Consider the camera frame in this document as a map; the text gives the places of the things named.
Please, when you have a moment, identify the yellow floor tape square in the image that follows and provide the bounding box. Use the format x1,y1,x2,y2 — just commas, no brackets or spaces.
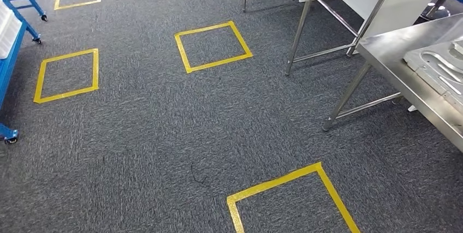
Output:
227,162,361,233

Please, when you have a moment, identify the grey stamped metal plate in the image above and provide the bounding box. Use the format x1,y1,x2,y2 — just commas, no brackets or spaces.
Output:
403,38,463,105

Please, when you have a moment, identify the white plastic crate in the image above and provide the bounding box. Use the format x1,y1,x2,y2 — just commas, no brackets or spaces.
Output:
0,3,23,61

